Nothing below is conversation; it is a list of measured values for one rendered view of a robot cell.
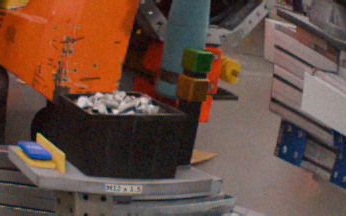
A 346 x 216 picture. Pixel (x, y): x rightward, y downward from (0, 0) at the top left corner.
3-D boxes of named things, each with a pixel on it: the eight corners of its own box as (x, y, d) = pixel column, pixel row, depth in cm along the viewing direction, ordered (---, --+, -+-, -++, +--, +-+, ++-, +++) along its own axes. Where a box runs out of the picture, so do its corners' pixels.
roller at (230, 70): (170, 54, 297) (174, 34, 296) (246, 87, 275) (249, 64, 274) (151, 54, 293) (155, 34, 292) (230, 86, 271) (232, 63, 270)
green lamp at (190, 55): (196, 67, 210) (199, 47, 209) (211, 74, 207) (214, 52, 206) (178, 67, 208) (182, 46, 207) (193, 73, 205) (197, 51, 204)
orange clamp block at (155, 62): (153, 31, 265) (140, 66, 266) (174, 37, 259) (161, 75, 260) (176, 36, 270) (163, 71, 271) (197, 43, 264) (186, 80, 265)
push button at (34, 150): (37, 152, 193) (38, 141, 192) (52, 164, 187) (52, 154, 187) (17, 150, 188) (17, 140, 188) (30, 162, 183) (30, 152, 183)
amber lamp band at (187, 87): (192, 96, 211) (196, 73, 211) (207, 102, 208) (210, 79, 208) (173, 96, 209) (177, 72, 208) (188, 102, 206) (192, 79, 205)
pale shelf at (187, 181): (153, 166, 219) (156, 151, 219) (210, 191, 207) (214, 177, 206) (7, 157, 192) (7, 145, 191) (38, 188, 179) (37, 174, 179)
